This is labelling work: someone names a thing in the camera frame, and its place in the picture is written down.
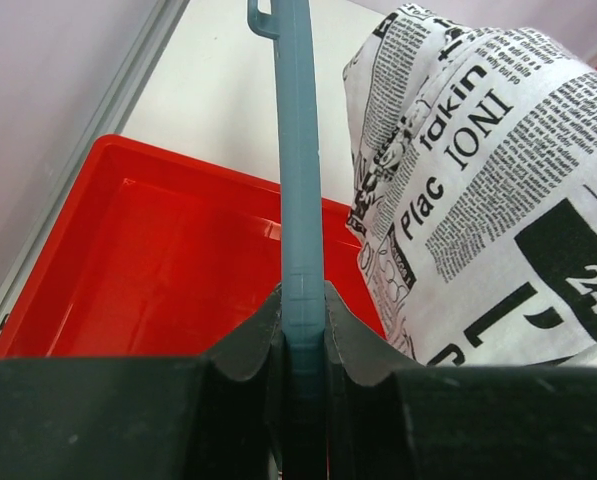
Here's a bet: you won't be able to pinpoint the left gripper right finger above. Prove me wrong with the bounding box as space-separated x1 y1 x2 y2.
324 285 597 479

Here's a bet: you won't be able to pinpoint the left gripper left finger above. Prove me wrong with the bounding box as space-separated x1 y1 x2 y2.
0 290 283 479

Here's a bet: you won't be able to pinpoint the newspaper print trousers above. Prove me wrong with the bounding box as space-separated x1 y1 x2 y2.
343 3 597 366

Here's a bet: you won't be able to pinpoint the teal hanger of newspaper trousers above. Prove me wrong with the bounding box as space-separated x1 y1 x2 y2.
247 1 327 479

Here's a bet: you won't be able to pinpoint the red plastic tray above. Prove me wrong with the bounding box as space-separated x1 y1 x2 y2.
0 133 388 361

